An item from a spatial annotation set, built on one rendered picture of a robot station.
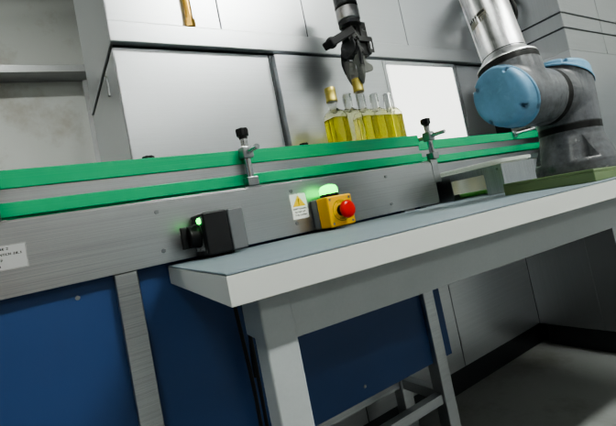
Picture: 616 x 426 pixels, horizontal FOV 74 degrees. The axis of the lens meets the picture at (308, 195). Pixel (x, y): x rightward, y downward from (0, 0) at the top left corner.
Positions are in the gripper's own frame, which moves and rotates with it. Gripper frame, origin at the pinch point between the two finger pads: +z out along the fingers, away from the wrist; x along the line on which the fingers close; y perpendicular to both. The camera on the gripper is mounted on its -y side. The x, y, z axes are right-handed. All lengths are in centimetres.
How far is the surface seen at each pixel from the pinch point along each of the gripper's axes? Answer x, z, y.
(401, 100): 11.8, 2.3, 31.7
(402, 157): -13.9, 28.1, -1.6
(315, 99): 11.8, 1.6, -8.6
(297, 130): 11.9, 11.8, -18.2
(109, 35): 13, -17, -69
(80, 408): -13, 64, -89
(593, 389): -19, 119, 62
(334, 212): -22, 40, -36
